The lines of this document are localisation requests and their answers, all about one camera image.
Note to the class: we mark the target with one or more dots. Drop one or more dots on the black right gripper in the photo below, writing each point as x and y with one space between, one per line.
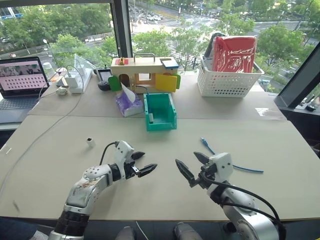
203 176

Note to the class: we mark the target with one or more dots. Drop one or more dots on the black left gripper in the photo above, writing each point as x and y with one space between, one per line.
128 170

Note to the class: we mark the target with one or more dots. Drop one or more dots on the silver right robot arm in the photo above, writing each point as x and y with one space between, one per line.
252 222

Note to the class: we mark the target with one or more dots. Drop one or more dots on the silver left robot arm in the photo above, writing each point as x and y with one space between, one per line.
82 190

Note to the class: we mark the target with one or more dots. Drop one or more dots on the small white cube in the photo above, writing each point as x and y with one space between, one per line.
91 143

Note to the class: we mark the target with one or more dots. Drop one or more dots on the green plastic bin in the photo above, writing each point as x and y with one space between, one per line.
160 126

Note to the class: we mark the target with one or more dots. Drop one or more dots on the purple tissue pack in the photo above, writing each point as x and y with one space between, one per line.
130 105

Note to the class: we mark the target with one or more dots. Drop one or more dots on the grey rounded shape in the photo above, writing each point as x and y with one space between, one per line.
186 232
126 233

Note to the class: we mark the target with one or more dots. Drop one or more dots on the yellow box door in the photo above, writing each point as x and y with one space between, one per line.
166 83

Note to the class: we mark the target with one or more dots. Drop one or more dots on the green box door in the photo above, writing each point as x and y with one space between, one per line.
114 83

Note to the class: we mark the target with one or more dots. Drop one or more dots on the black computer mouse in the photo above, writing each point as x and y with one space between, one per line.
103 86

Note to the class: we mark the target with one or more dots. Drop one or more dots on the white perforated plastic basket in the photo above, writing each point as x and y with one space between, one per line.
225 85

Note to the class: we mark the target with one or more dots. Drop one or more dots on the clear tape patch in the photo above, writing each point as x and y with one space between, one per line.
266 111

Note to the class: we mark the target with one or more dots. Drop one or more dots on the wooden latch box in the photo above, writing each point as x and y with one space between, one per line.
140 67

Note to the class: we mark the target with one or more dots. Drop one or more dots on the black handheld controller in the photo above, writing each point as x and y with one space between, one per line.
103 74

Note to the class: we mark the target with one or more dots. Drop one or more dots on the blue box lid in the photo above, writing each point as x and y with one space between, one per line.
169 63

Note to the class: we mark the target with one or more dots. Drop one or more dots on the white power adapter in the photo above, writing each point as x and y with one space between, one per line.
72 81

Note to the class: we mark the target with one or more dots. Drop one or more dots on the clear acrylic stand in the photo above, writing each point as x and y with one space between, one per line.
85 67

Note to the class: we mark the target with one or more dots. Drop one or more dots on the red plastic-wrapped package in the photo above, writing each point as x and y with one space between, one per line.
233 55

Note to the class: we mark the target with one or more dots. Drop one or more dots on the dark grey pouch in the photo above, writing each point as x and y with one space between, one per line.
208 48

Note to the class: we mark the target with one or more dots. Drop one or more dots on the dark slanted window beam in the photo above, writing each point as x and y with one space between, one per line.
300 77

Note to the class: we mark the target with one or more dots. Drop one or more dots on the blue jeans leg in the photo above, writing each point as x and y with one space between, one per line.
15 228

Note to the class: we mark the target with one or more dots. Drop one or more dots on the open laptop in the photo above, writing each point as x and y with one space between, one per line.
20 75

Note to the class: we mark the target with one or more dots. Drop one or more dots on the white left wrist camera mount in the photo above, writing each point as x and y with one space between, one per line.
122 151

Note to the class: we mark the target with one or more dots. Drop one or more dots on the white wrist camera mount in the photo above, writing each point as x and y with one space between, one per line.
122 151
222 165

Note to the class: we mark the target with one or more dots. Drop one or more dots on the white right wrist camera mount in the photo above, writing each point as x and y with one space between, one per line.
222 165

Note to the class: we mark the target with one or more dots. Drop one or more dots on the black window frame post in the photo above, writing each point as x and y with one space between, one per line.
122 27

